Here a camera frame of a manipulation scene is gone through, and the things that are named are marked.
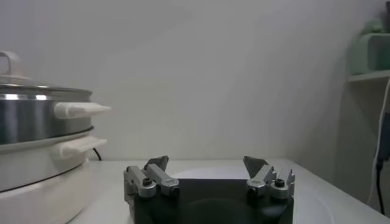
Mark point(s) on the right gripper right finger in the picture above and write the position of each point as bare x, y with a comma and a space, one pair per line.
268, 179

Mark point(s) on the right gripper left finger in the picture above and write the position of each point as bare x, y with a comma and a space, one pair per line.
143, 179

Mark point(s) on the perforated steel steamer basket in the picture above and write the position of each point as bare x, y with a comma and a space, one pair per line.
30, 121

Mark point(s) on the white ceramic plate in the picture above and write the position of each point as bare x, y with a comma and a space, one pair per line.
213, 173

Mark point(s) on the white electric cooking pot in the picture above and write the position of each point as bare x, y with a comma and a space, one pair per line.
36, 170

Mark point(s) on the white shelf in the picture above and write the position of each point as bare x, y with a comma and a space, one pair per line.
368, 76

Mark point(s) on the mint green appliance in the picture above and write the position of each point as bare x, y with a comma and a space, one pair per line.
365, 54

